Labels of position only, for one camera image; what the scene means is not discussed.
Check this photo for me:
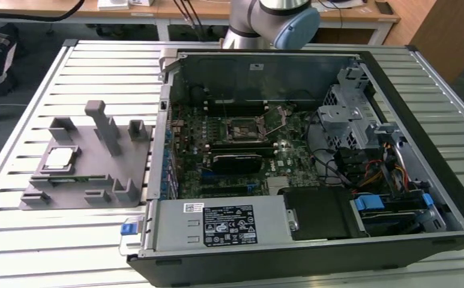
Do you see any silver CPU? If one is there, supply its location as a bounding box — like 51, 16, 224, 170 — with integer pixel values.
43, 146, 75, 169

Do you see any metal socket cover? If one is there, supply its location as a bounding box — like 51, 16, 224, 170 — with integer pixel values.
259, 104, 291, 136

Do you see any CPU socket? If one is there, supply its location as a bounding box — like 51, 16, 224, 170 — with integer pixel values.
223, 116, 266, 142

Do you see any wooden desk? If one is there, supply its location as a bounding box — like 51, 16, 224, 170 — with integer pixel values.
0, 0, 401, 46

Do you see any grey parts rack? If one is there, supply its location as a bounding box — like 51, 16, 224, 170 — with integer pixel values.
17, 100, 155, 211

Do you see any green RAM stick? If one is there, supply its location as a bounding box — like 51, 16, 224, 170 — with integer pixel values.
49, 176, 92, 183

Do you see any black RAM slot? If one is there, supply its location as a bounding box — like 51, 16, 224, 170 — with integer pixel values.
210, 143, 275, 150
206, 107, 267, 116
211, 149, 275, 157
204, 100, 269, 109

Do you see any black graphics card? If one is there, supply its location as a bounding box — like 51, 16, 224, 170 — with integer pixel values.
208, 153, 265, 175

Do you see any grey power supply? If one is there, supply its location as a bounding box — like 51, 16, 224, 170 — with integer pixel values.
151, 196, 293, 251

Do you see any black expansion slot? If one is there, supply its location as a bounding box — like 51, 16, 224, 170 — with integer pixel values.
199, 185, 248, 195

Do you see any green motherboard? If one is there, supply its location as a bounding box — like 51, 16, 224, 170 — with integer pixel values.
167, 101, 325, 200

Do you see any silver chipset heat sink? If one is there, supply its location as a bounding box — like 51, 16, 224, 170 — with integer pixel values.
266, 176, 291, 194

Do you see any grey metal drive cage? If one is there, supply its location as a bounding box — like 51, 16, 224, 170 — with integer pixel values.
317, 67, 406, 151

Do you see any black open PC case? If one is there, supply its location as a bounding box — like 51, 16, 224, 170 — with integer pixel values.
126, 47, 464, 287

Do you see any black plastic shroud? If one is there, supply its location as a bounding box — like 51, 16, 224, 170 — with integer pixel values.
281, 185, 366, 241

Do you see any black phone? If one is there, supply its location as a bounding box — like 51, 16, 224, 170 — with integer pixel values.
374, 1, 394, 15

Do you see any hard disk in blue carrier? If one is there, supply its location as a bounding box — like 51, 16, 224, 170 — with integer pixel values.
350, 191, 434, 238

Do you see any wooden cabinet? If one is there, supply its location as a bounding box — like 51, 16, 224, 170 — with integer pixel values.
382, 0, 464, 86

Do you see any black thin cable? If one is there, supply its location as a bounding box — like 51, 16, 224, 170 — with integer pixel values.
0, 0, 87, 22

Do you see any orange yellow wire bundle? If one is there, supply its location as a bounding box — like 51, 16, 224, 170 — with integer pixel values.
357, 160, 410, 193

